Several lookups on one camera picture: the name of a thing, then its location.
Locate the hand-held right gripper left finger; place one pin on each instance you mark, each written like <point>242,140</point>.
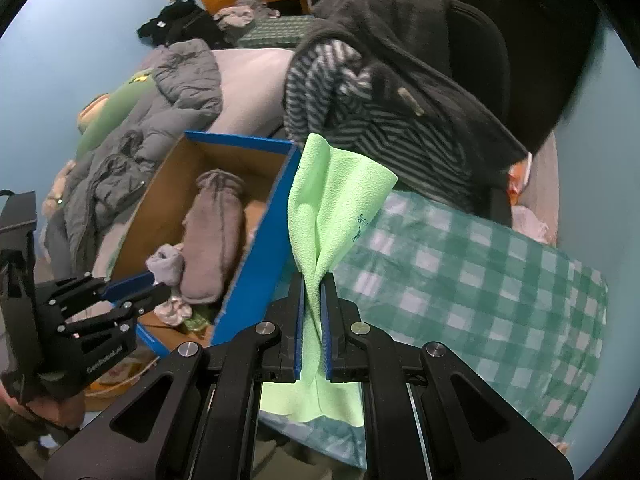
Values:
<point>299,330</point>

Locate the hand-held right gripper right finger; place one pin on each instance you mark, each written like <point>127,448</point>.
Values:
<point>327,330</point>

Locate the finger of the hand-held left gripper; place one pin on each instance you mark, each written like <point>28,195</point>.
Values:
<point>127,285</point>
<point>145,302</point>

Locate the white patterned sock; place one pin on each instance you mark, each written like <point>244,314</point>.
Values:
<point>172,310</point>

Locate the small grey sock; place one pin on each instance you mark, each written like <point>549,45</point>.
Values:
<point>167,265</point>

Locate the green glitter cloth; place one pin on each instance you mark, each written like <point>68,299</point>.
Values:
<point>200,322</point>

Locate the cardboard box with blue rim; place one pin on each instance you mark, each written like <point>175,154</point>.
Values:
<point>250,280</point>

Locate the pink cloth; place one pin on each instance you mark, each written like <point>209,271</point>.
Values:
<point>212,240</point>

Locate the light green cloth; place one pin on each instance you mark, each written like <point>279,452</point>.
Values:
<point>325,200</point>

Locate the person's left hand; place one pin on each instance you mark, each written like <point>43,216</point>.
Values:
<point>52,410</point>

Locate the grey puffer jacket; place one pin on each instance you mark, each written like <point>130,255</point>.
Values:
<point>130,150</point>

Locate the green checkered cloth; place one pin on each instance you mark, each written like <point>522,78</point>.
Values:
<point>475,285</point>

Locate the green garment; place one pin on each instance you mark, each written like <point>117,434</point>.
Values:
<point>110,110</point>

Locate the striped grey sweater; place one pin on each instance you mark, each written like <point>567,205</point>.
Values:
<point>400,150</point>

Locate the orange and white packet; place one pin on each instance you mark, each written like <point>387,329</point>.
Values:
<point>519,175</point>

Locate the black clothing heap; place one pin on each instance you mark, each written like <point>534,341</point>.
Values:
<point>175,20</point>

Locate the grey clothing heap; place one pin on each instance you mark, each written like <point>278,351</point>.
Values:
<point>237,15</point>

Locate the checkered covered box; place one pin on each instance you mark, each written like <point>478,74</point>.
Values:
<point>275,30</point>

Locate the dark grey fleece jacket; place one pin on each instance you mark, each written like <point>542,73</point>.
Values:
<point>400,25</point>

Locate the black chair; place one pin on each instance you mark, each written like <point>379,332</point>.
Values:
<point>480,50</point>

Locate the black hanging coat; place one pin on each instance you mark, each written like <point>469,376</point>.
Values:
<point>540,60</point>

